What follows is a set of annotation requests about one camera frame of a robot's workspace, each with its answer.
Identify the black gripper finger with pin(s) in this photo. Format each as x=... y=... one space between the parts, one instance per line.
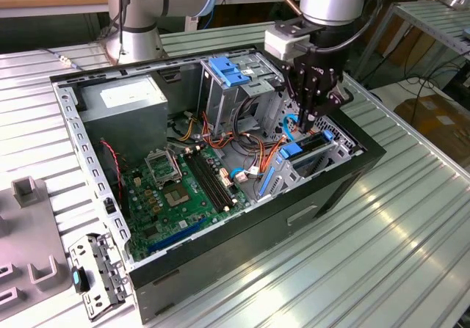
x=306 y=93
x=334 y=100

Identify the hard disk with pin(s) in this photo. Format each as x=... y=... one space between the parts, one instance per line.
x=292 y=151

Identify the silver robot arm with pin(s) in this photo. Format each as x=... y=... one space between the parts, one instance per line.
x=139 y=38

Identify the grey metal disk bay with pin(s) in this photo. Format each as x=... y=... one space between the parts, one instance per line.
x=290 y=179

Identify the blue plastic drive latch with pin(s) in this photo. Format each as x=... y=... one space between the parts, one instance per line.
x=227 y=73

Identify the grey metal drive cage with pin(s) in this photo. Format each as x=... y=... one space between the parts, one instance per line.
x=220 y=104

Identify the large cardboard box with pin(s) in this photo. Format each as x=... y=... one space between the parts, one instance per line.
x=440 y=130

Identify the black RAM slot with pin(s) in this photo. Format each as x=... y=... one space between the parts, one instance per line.
x=208 y=182
x=203 y=184
x=212 y=180
x=217 y=178

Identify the green motherboard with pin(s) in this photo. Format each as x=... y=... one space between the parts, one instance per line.
x=191 y=210

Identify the CPU socket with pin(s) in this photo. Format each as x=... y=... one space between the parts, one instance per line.
x=176 y=196

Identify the grey power supply unit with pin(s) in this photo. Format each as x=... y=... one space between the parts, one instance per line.
x=121 y=130

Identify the black open PC case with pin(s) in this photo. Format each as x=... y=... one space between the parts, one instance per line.
x=220 y=262

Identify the blue expansion slot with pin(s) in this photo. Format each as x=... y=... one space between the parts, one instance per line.
x=176 y=237

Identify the grey parts rack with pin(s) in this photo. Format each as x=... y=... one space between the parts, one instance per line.
x=25 y=232

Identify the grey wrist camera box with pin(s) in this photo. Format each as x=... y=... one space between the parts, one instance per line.
x=281 y=45

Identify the brown square base plate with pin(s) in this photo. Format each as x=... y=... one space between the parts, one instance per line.
x=102 y=49

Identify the black case switch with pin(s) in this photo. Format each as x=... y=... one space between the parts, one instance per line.
x=109 y=206

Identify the hinged metal bracket plate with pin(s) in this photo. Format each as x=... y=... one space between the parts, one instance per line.
x=83 y=260

